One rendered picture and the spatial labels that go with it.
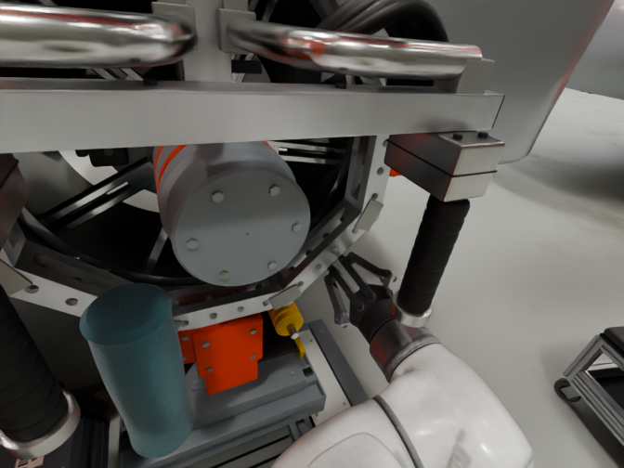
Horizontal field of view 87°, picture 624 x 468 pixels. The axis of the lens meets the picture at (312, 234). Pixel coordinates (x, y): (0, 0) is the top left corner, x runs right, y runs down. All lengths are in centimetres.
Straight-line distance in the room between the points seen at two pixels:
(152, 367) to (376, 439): 25
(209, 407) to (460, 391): 63
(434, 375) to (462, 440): 7
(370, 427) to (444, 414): 8
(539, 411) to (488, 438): 102
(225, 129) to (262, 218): 11
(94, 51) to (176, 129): 5
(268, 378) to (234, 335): 36
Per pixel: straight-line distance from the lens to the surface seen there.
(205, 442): 95
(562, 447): 141
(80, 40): 21
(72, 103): 21
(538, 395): 149
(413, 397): 43
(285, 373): 95
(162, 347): 42
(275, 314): 67
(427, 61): 27
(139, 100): 20
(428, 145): 30
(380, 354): 48
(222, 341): 61
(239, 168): 27
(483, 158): 30
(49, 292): 52
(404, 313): 38
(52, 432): 32
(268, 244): 32
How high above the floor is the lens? 102
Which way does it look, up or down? 33 degrees down
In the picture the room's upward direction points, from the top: 6 degrees clockwise
